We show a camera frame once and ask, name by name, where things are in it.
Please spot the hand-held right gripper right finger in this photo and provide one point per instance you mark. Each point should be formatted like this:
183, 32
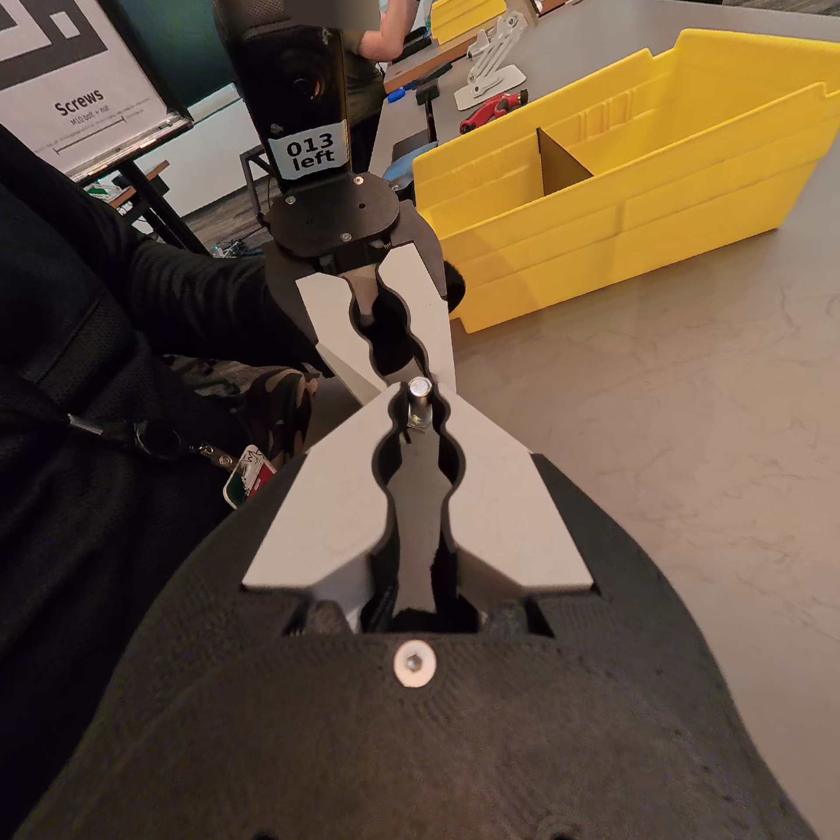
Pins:
518, 518

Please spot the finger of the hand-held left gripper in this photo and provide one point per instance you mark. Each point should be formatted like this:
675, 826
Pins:
334, 315
423, 289

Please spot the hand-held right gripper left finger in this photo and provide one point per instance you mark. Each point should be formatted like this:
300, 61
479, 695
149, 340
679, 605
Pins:
315, 518

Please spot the steel hex bolt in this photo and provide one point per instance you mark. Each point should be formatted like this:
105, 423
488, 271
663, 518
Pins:
420, 394

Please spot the yellow storage bin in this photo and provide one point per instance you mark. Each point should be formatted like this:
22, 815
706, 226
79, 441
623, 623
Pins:
656, 197

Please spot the person's left forearm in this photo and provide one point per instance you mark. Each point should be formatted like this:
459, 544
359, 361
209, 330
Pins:
216, 295

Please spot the printed badge card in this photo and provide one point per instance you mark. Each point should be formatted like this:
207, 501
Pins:
249, 476

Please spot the person's camouflage pants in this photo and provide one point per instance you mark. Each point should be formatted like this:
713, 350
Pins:
275, 400

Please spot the wood edged table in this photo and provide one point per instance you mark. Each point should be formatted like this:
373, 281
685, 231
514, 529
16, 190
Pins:
420, 65

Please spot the black bin divider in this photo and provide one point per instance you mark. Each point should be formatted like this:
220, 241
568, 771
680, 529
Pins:
561, 164

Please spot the white folding stand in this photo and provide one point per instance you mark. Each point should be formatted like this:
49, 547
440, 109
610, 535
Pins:
492, 79

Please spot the yellow parts bin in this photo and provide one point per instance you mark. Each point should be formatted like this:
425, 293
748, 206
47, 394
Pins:
466, 16

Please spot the framed marker sign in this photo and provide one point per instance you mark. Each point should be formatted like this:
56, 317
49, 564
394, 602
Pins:
79, 85

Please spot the black wall monitor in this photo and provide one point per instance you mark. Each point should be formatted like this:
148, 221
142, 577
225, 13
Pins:
184, 46

